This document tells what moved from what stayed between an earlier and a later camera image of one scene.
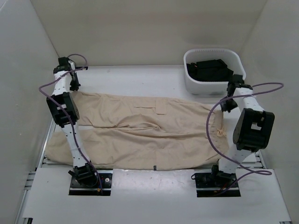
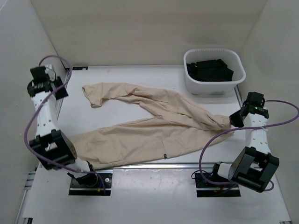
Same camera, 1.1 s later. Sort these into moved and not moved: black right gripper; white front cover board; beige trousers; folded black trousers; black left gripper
Moved: beige trousers; black left gripper; black right gripper
Not moved: white front cover board; folded black trousers
